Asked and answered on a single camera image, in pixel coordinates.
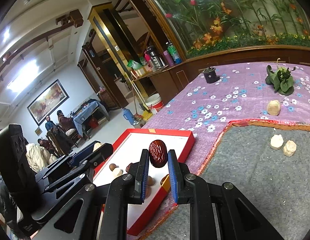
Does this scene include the blue thermos flask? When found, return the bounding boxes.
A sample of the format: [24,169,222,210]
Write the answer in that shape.
[123,107,134,125]

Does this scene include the pink bottle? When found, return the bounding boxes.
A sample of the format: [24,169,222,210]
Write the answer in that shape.
[163,50,173,67]

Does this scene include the white bucket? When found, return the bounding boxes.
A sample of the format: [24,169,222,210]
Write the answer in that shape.
[144,94,163,113]

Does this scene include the yellow broom stick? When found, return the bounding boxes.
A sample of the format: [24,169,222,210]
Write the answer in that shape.
[130,76,149,112]

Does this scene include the person's left forearm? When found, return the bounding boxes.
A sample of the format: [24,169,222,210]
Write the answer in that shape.
[0,172,23,240]

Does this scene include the golden framed glass cabinet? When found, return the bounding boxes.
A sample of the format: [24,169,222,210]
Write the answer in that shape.
[88,2,145,100]

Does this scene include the black thermos jug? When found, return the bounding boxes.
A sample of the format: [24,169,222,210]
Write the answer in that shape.
[147,45,165,70]

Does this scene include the curved wooden cabinet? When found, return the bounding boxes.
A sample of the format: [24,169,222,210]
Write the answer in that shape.
[133,45,310,105]

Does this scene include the purple floral tablecloth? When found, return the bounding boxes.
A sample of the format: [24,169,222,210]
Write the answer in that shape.
[142,61,310,180]

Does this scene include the framed wall painting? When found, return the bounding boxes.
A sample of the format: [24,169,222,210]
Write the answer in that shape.
[27,79,70,127]

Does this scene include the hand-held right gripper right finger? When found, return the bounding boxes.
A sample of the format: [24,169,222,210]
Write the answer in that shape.
[167,149,287,240]

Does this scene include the green bottle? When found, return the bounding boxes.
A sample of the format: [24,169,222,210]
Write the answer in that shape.
[167,42,182,64]

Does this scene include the small black cylinder stand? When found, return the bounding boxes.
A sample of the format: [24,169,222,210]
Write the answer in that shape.
[201,66,219,84]

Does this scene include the green leafy vegetable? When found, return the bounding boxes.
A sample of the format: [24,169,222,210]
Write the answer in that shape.
[265,58,297,95]

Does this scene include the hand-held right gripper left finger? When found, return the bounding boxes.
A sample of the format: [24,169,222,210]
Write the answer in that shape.
[45,149,150,240]

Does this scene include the table with blue cloth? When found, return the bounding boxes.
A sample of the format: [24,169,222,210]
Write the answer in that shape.
[73,101,110,139]

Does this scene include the grey mat with red trim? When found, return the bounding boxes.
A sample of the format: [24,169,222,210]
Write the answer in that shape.
[145,121,310,240]

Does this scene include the red box with white inside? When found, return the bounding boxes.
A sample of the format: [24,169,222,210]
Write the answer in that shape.
[91,129,195,237]

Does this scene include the glass tank with plants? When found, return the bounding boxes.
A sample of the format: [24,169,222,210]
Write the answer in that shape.
[135,0,310,58]

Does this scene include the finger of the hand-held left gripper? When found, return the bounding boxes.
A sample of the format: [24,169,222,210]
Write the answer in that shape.
[46,144,96,174]
[36,143,114,195]

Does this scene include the green plastic bag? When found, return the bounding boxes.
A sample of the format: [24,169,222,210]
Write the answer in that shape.
[127,59,143,71]

